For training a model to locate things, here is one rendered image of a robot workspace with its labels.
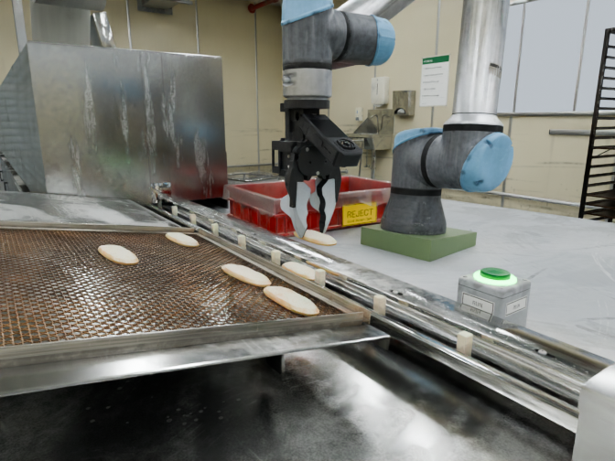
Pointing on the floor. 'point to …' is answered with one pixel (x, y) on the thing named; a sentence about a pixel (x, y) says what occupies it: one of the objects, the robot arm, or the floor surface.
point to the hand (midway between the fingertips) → (314, 229)
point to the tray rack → (600, 147)
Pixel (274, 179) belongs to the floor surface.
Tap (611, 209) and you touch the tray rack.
